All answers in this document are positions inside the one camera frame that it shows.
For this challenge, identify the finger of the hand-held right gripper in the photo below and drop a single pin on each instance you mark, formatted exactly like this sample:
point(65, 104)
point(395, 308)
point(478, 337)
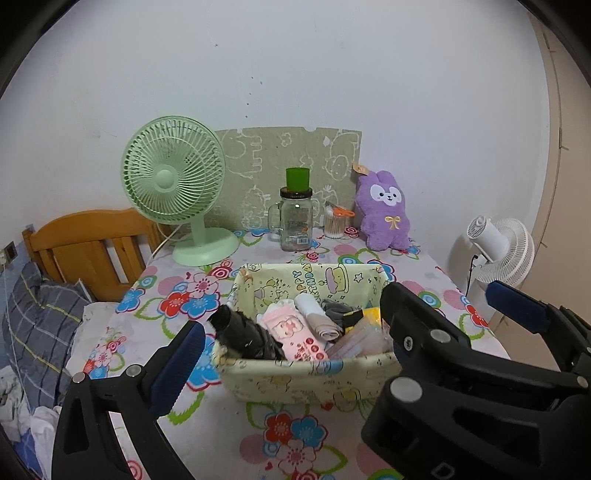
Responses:
point(438, 369)
point(519, 307)

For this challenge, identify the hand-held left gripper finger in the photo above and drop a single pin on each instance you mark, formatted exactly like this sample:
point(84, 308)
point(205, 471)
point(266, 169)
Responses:
point(178, 364)

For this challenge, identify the black plastic bag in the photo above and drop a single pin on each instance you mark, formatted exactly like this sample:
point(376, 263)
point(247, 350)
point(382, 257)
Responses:
point(244, 332)

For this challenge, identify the clear face mask packet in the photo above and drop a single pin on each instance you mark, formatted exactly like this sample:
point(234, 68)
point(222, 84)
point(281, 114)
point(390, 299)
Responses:
point(364, 341)

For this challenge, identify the yellow printed fabric storage box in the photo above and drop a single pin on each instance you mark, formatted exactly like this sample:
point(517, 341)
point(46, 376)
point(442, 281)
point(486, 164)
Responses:
point(286, 383)

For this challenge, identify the pink packet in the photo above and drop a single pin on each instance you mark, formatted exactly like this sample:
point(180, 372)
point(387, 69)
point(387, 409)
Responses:
point(295, 334)

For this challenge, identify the beige sock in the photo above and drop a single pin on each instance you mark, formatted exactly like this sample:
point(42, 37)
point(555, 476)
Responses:
point(323, 325)

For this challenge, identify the white standing fan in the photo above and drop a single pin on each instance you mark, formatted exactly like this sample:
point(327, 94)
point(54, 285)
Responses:
point(489, 240)

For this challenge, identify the white bedding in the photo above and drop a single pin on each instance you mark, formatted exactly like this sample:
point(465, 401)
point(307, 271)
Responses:
point(94, 327)

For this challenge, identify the grey plaid pillow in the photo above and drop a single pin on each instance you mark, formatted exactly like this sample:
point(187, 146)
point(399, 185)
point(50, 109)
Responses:
point(41, 323)

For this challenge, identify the purple plush bunny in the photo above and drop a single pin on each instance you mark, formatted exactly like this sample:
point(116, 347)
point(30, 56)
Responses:
point(385, 221)

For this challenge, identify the wooden bed headboard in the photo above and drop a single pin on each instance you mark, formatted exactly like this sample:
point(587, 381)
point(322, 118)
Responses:
point(87, 230)

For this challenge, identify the grey white crumpled cloth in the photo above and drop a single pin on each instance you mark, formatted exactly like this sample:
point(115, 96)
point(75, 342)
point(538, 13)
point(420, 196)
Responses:
point(11, 401)

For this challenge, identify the blue bed sheet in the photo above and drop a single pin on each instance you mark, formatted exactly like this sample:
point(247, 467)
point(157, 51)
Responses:
point(30, 457)

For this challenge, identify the cotton swab container orange lid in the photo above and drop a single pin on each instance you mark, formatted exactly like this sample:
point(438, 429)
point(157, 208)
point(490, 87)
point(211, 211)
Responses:
point(334, 226)

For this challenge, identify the glass jar mug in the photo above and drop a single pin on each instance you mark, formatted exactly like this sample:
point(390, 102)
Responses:
point(295, 226)

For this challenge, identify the green desk fan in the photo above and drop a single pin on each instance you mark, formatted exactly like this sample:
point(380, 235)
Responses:
point(166, 177)

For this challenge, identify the green plastic cup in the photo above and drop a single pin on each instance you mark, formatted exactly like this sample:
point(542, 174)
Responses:
point(298, 179)

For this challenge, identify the green printed board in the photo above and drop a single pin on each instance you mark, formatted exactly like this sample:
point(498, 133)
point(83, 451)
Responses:
point(268, 157)

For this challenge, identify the beige door frame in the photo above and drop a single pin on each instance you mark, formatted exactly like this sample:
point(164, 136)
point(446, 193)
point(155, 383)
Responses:
point(572, 184)

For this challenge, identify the wall socket panel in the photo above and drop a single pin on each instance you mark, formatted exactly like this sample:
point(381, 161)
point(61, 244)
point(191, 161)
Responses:
point(10, 251)

